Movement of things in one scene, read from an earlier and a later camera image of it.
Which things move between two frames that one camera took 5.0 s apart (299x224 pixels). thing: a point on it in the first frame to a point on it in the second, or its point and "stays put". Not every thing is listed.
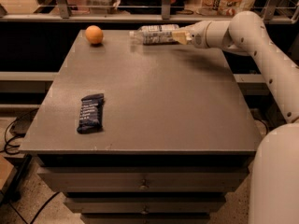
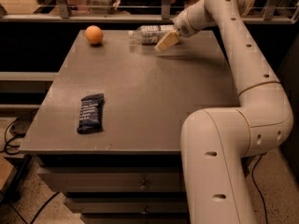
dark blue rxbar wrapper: x=91 y=116 stays put
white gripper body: x=196 y=36 to x=183 y=26
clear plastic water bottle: x=155 y=35 stays put
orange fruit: x=93 y=34 stays put
